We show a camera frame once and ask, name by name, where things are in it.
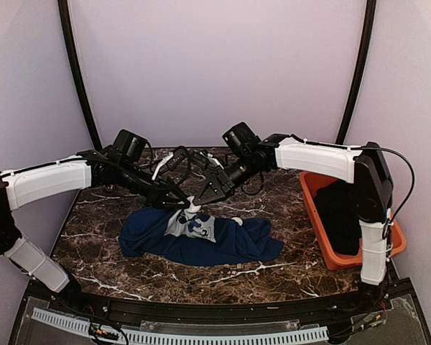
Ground round gold white brooch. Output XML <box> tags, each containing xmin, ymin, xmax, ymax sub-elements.
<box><xmin>232</xmin><ymin>217</ymin><xmax>244</xmax><ymax>226</ymax></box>

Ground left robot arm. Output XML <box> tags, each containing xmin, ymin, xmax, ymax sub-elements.
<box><xmin>0</xmin><ymin>129</ymin><xmax>191</xmax><ymax>313</ymax></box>

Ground right black frame post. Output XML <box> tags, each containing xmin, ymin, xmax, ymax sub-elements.
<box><xmin>335</xmin><ymin>0</ymin><xmax>377</xmax><ymax>144</ymax></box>

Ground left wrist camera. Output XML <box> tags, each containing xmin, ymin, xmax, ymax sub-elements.
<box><xmin>152</xmin><ymin>146</ymin><xmax>190</xmax><ymax>181</ymax></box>

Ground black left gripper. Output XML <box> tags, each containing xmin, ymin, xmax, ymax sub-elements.
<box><xmin>118</xmin><ymin>160</ymin><xmax>191</xmax><ymax>209</ymax></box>

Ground black garment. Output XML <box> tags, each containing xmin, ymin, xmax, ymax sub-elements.
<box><xmin>314</xmin><ymin>180</ymin><xmax>361</xmax><ymax>256</ymax></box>

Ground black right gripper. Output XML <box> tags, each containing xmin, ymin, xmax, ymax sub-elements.
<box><xmin>193</xmin><ymin>152</ymin><xmax>263</xmax><ymax>204</ymax></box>

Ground orange plastic basket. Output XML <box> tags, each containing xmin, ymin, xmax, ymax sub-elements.
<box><xmin>300</xmin><ymin>172</ymin><xmax>407</xmax><ymax>270</ymax></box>

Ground black frame post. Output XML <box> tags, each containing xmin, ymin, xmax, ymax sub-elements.
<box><xmin>335</xmin><ymin>0</ymin><xmax>377</xmax><ymax>144</ymax></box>
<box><xmin>57</xmin><ymin>0</ymin><xmax>102</xmax><ymax>150</ymax></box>

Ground white slotted cable duct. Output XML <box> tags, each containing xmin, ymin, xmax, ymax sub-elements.
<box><xmin>32</xmin><ymin>308</ymin><xmax>328</xmax><ymax>344</ymax></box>

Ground black front rail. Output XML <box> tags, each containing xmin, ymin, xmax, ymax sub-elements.
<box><xmin>19</xmin><ymin>282</ymin><xmax>391</xmax><ymax>328</ymax></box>

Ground left black frame post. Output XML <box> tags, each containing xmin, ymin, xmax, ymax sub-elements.
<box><xmin>57</xmin><ymin>0</ymin><xmax>102</xmax><ymax>150</ymax></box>

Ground blue printed t-shirt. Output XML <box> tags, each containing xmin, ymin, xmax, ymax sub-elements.
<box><xmin>119</xmin><ymin>207</ymin><xmax>284</xmax><ymax>267</ymax></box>

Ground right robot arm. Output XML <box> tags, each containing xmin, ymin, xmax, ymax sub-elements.
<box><xmin>193</xmin><ymin>122</ymin><xmax>399</xmax><ymax>312</ymax></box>

